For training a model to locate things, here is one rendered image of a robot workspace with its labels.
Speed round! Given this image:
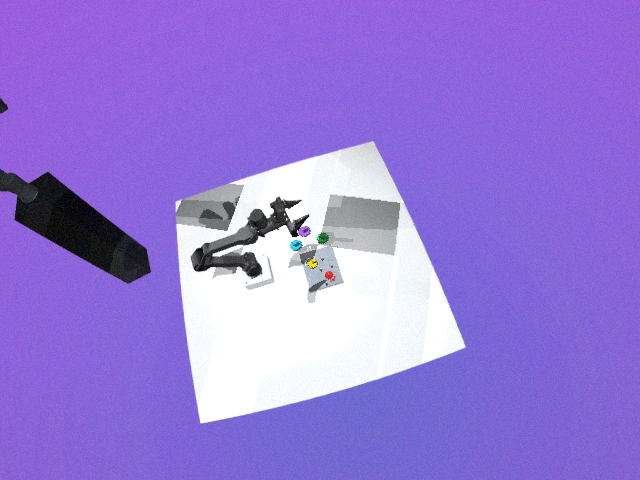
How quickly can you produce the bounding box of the green gear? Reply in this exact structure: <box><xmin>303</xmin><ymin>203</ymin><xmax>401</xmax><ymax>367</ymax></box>
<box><xmin>316</xmin><ymin>232</ymin><xmax>329</xmax><ymax>244</ymax></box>

